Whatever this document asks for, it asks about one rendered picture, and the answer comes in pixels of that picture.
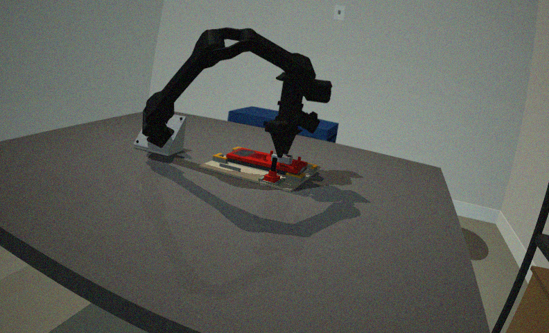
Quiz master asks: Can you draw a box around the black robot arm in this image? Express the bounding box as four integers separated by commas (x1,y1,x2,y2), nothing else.
142,28,332,148

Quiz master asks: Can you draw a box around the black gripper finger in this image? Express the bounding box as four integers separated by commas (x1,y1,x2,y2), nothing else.
269,132,294,158
284,129,302,155

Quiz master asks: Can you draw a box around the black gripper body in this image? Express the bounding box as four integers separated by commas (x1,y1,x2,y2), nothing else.
265,97,304,136

